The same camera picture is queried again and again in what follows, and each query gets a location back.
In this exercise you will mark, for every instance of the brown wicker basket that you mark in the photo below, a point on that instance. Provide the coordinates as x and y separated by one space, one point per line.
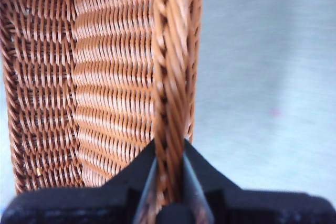
105 64

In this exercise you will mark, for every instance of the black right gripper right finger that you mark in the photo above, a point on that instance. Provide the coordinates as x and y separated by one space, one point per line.
249 208

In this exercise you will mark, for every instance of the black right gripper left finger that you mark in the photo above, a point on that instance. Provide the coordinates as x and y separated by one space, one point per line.
78 205

